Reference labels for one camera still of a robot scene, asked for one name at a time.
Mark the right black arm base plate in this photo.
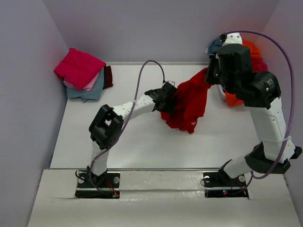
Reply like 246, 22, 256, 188
200, 172, 249, 199

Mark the orange t shirt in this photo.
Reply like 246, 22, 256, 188
224, 41, 262, 107

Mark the pink folded t shirt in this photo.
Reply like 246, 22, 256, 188
63, 73, 99, 91

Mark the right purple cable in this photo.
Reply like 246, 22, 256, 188
222, 30, 295, 197

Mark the white laundry basket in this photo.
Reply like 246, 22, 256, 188
218, 85, 226, 102

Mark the magenta folded t shirt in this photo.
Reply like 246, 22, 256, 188
54, 48, 106, 91

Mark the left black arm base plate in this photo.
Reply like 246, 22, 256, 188
75, 170, 120, 199

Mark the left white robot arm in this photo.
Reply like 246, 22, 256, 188
87, 82, 177, 188

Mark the maroon folded t shirt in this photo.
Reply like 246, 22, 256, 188
103, 66, 113, 90

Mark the magenta t shirt in pile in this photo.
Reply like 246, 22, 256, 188
251, 58, 268, 72

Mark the grey-blue folded t shirt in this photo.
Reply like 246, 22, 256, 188
66, 69, 104, 103

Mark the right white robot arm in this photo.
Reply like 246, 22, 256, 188
204, 32, 302, 187

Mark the teal-grey t shirt in pile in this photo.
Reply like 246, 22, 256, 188
205, 37, 223, 57

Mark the red t shirt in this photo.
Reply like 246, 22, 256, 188
160, 68, 212, 134

